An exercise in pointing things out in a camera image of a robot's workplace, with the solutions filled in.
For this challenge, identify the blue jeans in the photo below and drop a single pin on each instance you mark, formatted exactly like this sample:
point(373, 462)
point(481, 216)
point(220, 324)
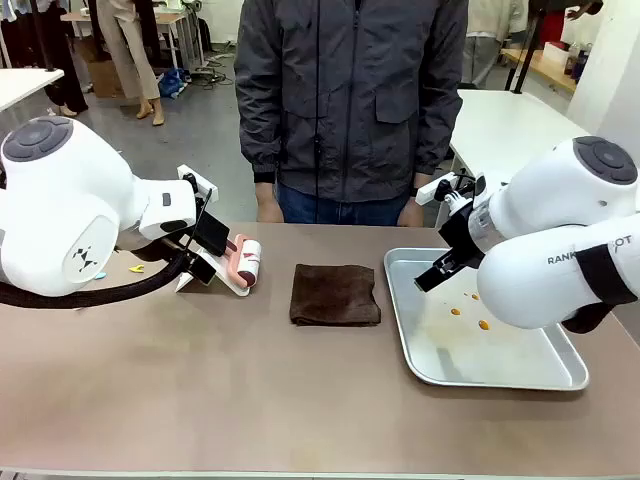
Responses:
point(340, 210)

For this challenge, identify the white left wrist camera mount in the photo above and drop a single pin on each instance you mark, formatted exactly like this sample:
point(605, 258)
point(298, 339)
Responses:
point(199, 181)

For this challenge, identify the person's right hand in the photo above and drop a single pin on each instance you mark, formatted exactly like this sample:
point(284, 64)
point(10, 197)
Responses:
point(269, 205)

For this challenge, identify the wooden workbench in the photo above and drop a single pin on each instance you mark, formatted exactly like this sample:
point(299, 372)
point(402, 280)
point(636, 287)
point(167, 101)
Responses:
point(545, 67)

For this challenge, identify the thin black pole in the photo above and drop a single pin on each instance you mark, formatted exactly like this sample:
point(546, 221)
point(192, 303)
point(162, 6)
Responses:
point(46, 35)

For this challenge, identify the blue plastic bag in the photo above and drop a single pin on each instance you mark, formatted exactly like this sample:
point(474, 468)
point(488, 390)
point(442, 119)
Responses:
point(172, 82)

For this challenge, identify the pink lint roller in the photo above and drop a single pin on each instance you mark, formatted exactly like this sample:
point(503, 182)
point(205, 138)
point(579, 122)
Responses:
point(246, 260)

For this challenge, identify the person's left hand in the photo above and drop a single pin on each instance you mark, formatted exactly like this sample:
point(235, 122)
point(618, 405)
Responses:
point(412, 212)

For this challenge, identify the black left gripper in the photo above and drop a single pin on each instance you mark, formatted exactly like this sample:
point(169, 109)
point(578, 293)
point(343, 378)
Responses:
point(175, 247)

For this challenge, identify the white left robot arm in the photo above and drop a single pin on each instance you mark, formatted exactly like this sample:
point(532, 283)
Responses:
point(65, 210)

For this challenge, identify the brown cardboard box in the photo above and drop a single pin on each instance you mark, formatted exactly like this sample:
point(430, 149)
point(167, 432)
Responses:
point(105, 75)

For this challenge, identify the bystander in red top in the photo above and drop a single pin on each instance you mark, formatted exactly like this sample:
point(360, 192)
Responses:
point(560, 20)

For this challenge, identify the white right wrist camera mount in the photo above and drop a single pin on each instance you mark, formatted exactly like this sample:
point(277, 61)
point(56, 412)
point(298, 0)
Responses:
point(436, 189)

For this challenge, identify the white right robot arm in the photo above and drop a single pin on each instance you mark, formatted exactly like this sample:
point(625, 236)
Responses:
point(545, 200)

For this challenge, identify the person in grey jacket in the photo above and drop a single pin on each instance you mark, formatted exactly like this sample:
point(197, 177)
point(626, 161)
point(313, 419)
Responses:
point(350, 100)

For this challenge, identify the small white side table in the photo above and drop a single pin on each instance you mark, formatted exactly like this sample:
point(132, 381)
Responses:
point(22, 85)

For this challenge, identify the silver metal tray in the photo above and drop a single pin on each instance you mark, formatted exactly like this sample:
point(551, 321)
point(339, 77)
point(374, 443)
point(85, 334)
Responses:
point(450, 350)

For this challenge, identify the brown cloth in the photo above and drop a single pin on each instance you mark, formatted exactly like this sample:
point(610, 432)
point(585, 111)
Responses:
point(334, 296)

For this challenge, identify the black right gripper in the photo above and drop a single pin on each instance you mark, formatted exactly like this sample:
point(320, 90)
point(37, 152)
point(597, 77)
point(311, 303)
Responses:
point(465, 235)

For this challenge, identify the bystander in beige trousers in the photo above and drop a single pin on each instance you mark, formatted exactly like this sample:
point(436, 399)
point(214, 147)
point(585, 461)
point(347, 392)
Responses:
point(132, 55)

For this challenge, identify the large white table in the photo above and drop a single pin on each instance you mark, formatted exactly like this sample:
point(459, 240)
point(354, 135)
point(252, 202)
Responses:
point(500, 130)

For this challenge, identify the white box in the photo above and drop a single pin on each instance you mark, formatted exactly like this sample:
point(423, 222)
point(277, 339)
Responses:
point(556, 51)

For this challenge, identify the dark drink bottle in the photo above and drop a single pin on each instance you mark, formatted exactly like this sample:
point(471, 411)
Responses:
point(572, 60)

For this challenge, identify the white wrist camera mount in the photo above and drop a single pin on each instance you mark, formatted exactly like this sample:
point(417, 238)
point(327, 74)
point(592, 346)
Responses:
point(199, 181)
point(436, 189)

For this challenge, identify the bystander in white coat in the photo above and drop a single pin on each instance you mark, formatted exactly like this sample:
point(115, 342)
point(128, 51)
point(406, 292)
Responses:
point(492, 35)

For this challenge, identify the white folded roller stand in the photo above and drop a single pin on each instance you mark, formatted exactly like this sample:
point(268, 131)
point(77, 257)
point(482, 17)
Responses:
point(235, 289)

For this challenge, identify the yellow paper scrap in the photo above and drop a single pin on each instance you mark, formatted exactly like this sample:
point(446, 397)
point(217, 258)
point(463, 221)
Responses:
point(136, 269)

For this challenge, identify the thick black stand pole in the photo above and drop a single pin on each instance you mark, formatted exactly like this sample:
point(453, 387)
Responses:
point(525, 55)

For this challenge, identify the bystander in black clothes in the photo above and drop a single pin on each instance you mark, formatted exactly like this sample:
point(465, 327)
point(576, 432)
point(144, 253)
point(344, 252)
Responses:
point(60, 85)

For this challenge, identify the wooden desk with white legs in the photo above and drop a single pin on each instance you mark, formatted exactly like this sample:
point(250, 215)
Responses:
point(170, 22)

